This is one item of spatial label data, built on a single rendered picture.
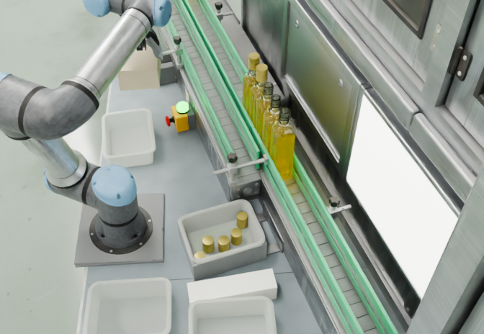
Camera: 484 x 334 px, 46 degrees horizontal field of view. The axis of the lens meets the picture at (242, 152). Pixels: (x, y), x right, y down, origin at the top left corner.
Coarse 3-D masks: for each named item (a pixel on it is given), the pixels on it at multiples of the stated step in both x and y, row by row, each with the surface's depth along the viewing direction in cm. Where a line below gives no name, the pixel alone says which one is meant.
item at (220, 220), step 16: (208, 208) 172; (224, 208) 173; (240, 208) 175; (192, 224) 172; (208, 224) 175; (224, 224) 176; (256, 224) 168; (192, 240) 172; (256, 240) 170; (192, 256) 160; (208, 256) 160; (224, 256) 161
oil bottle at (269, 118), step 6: (264, 114) 165; (270, 114) 163; (276, 114) 163; (264, 120) 166; (270, 120) 163; (276, 120) 163; (264, 126) 168; (270, 126) 164; (264, 132) 170; (270, 132) 166; (264, 138) 171; (270, 138) 167; (264, 144) 173
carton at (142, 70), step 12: (144, 48) 179; (132, 60) 174; (144, 60) 174; (156, 60) 174; (120, 72) 171; (132, 72) 172; (144, 72) 172; (156, 72) 172; (120, 84) 175; (132, 84) 175; (144, 84) 175; (156, 84) 176
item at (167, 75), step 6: (162, 60) 221; (168, 60) 221; (162, 66) 219; (168, 66) 219; (162, 72) 219; (168, 72) 220; (174, 72) 221; (162, 78) 222; (168, 78) 222; (174, 78) 224; (162, 84) 224
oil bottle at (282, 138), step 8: (272, 128) 162; (280, 128) 159; (288, 128) 159; (272, 136) 164; (280, 136) 160; (288, 136) 160; (272, 144) 166; (280, 144) 162; (288, 144) 163; (272, 152) 168; (280, 152) 164; (288, 152) 165; (272, 160) 170; (280, 160) 167; (288, 160) 168; (280, 168) 169; (288, 168) 171; (288, 176) 173
